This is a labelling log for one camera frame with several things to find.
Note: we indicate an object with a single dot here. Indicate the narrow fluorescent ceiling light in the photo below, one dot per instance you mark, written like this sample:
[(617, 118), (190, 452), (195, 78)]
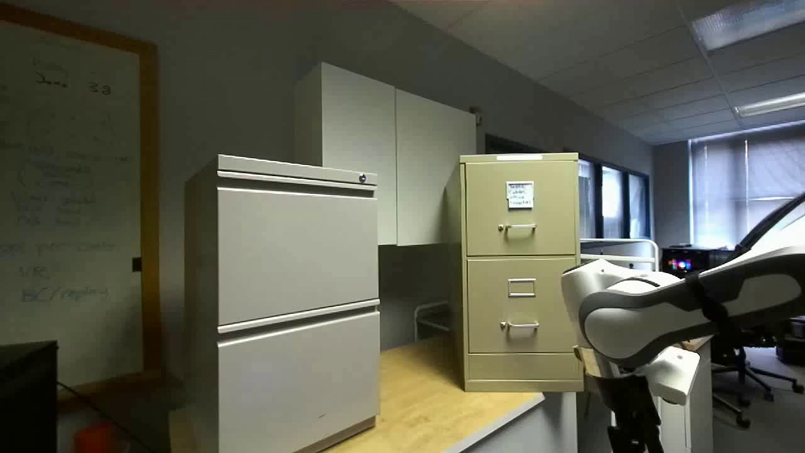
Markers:
[(771, 105)]

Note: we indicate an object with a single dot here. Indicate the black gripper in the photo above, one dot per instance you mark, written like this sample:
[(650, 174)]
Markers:
[(629, 415)]

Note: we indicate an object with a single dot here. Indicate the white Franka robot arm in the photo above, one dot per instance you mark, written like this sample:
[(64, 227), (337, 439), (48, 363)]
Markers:
[(637, 310)]

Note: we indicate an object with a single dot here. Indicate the white pedestal wood top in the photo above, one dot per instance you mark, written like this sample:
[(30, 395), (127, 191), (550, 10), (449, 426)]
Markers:
[(692, 418)]

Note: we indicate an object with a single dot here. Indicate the black computer equipment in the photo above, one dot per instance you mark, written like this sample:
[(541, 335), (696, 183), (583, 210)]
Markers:
[(692, 257)]

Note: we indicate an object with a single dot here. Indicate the white cubicle partition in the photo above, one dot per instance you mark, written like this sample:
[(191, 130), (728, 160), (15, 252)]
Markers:
[(617, 256)]

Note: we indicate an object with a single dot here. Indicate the red round object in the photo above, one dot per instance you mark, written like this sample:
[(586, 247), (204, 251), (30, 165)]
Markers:
[(97, 439)]

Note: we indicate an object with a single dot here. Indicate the dark glass partition windows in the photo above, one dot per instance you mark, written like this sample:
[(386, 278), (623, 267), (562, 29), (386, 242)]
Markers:
[(613, 202)]

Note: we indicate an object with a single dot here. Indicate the beige metal filing cabinet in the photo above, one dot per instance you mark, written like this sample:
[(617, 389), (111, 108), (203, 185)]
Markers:
[(456, 278)]

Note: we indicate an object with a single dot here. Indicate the beige drawer with white label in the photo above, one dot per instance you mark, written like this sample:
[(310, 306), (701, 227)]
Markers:
[(555, 191)]

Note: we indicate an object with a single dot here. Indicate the black monitor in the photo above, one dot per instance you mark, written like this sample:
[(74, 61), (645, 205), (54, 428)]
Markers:
[(25, 394)]

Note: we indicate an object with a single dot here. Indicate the grey base cabinet wood top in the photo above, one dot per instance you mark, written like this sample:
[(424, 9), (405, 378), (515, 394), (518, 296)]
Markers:
[(518, 432)]

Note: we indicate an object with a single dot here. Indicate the black office chair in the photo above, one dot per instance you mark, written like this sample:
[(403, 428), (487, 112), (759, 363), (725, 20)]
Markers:
[(744, 360)]

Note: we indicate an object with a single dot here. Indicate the wood framed whiteboard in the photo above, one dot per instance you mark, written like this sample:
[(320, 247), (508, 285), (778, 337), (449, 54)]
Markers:
[(67, 210)]

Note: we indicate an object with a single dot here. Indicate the grey metal bracket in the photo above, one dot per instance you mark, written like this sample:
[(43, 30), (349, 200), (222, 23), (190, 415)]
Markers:
[(430, 319)]

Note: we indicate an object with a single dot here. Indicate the large fluorescent ceiling light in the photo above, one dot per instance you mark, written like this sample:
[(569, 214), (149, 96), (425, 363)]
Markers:
[(745, 20)]

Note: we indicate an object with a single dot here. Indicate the grey two-drawer filing cabinet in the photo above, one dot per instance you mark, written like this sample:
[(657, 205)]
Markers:
[(286, 267)]

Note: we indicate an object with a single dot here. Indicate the white wall cabinet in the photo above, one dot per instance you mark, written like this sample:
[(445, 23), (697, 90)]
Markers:
[(367, 135)]

